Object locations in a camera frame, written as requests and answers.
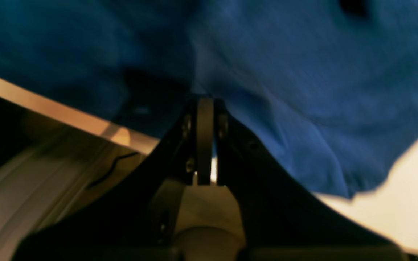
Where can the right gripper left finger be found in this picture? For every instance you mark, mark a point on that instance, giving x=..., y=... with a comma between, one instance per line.
x=136, y=220

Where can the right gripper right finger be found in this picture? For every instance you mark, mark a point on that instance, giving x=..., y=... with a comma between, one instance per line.
x=281, y=220

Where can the dark blue t-shirt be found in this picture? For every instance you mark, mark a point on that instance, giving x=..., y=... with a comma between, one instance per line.
x=329, y=86

